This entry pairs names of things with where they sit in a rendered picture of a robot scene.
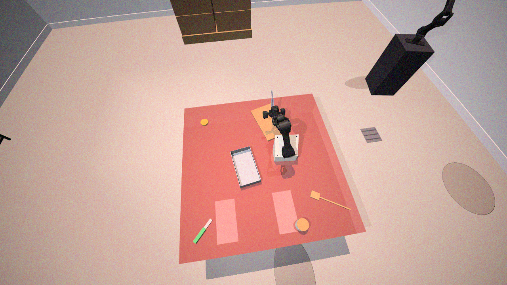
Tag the orange flat board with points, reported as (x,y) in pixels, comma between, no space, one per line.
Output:
(266,126)

